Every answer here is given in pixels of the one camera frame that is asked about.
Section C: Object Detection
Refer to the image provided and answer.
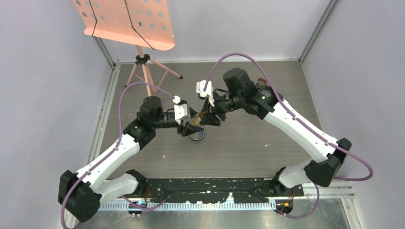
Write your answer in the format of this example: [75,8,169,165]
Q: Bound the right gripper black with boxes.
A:
[200,91,243,127]

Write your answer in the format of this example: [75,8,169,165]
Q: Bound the blue round pill box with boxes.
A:
[190,131,205,141]

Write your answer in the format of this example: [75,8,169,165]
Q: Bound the clear pill bottle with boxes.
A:
[189,112,204,127]

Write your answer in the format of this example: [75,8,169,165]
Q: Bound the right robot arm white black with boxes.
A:
[196,68,352,196]

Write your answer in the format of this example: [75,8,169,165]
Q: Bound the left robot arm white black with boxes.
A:
[58,96,203,223]

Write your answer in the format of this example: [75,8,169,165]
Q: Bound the brown wooden metronome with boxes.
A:
[255,78,267,89]

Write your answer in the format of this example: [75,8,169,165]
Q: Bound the pink music stand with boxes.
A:
[73,0,183,95]

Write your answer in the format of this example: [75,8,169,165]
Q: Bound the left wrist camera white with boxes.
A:
[173,95,192,125]

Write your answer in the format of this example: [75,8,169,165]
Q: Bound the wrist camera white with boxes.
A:
[173,95,192,125]
[196,80,214,106]

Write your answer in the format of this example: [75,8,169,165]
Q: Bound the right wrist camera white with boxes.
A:
[196,80,214,106]

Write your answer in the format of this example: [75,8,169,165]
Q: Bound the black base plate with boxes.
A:
[125,178,304,204]

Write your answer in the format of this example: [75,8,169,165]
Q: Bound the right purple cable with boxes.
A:
[203,52,374,219]

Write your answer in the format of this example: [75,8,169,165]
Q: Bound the purple cable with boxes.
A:
[203,52,374,219]
[60,81,180,229]

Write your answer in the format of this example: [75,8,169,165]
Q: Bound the aluminium rail frame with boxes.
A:
[83,63,121,180]

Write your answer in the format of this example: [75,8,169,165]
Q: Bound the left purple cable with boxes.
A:
[60,81,180,229]

